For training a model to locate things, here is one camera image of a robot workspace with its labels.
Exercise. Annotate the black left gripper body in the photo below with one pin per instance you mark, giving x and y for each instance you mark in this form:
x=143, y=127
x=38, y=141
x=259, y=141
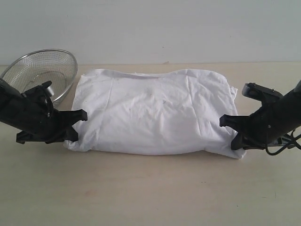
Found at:
x=41, y=122

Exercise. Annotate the white t-shirt red lettering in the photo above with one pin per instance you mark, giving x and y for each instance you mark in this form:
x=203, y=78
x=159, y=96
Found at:
x=154, y=114

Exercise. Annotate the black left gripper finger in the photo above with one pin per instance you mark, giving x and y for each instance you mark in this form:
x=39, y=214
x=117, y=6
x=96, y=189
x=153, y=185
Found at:
x=70, y=134
x=75, y=115

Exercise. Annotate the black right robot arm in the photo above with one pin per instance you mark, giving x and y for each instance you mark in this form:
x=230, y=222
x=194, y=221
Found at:
x=293, y=100

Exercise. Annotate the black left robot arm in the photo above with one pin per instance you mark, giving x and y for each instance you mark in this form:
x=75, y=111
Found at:
x=12, y=104

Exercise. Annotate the metal wire mesh basket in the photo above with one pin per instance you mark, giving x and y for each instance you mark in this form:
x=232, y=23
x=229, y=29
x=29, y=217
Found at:
x=55, y=65

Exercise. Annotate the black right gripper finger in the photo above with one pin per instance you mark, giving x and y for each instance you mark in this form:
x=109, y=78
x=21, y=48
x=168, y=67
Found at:
x=238, y=142
x=232, y=121

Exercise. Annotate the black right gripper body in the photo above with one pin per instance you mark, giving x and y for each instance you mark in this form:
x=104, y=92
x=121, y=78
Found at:
x=267, y=127

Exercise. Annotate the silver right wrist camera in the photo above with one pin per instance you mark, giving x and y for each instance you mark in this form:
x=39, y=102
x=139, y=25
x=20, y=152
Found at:
x=261, y=93

